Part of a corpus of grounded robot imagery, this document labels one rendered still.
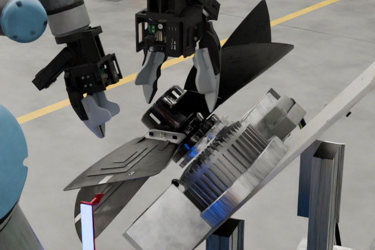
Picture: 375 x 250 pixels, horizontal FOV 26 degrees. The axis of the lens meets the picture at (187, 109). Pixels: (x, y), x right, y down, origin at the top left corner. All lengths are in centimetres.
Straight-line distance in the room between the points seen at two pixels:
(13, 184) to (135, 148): 97
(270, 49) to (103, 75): 35
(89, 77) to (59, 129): 346
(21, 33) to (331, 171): 78
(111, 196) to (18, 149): 116
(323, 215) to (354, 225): 209
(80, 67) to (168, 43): 47
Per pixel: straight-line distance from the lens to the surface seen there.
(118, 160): 166
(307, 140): 168
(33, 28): 133
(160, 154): 166
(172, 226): 178
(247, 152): 178
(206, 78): 109
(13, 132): 74
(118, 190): 190
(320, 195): 183
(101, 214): 190
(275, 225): 386
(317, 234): 187
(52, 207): 405
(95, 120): 154
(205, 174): 176
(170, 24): 104
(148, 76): 114
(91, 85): 151
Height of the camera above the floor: 188
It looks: 21 degrees down
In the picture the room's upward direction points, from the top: straight up
